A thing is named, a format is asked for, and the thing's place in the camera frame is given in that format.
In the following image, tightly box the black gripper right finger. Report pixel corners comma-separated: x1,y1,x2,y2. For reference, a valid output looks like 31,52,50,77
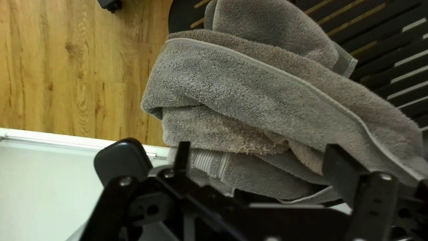
323,143,428,241

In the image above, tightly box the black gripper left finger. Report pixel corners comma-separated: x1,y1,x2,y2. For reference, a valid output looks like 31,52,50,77
79,140,252,241

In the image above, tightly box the grey terry towel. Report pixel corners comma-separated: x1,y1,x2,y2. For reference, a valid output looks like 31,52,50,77
141,0,428,206

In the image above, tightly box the small black floor object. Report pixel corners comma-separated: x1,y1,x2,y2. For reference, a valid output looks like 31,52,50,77
96,0,125,14

